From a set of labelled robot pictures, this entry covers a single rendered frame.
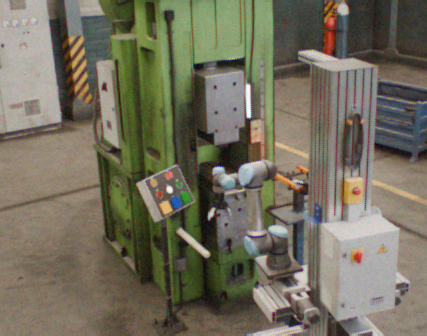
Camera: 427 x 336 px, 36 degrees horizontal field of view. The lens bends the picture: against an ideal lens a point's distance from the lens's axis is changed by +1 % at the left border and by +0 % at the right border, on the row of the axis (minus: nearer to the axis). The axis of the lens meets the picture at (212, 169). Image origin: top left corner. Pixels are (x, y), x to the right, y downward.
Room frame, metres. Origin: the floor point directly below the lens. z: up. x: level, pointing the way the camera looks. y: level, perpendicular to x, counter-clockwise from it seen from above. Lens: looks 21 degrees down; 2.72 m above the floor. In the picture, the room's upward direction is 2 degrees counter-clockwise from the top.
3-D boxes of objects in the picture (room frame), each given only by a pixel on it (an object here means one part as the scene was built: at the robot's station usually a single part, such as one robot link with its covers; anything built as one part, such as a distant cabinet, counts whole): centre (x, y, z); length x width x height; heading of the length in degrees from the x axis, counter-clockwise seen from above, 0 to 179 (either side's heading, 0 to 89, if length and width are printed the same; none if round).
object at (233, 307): (4.33, -0.13, 0.01); 0.58 x 0.39 x 0.01; 117
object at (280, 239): (3.43, -0.36, 0.98); 0.13 x 0.12 x 0.14; 115
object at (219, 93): (4.58, -0.05, 1.56); 0.42 x 0.39 x 0.40; 27
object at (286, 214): (4.44, -0.63, 0.70); 0.40 x 0.30 x 0.02; 116
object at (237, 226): (4.60, -0.06, 0.69); 0.56 x 0.38 x 0.45; 27
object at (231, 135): (4.56, -0.01, 1.32); 0.42 x 0.20 x 0.10; 27
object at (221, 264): (4.60, -0.06, 0.23); 0.55 x 0.37 x 0.47; 27
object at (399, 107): (7.92, -2.32, 0.36); 1.20 x 0.80 x 0.72; 38
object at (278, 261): (3.43, -0.37, 0.87); 0.15 x 0.15 x 0.10
